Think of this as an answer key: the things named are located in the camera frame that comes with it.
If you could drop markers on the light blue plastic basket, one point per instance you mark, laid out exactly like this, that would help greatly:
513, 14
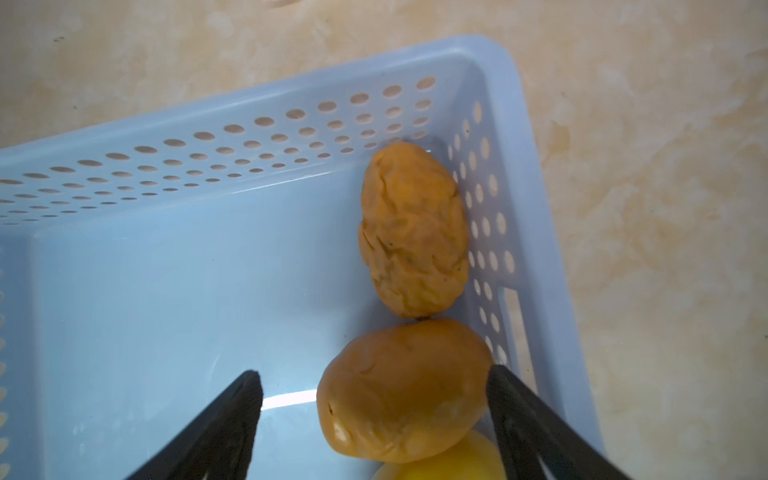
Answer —
146, 263

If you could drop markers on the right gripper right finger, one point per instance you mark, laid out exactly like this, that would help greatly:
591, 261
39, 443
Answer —
533, 440

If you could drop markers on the yellow green potato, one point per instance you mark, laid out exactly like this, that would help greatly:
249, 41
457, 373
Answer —
475, 457

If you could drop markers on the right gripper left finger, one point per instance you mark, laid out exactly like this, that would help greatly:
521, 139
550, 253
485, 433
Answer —
218, 443

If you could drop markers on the orange potato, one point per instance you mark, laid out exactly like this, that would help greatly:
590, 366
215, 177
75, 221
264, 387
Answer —
414, 234
404, 393

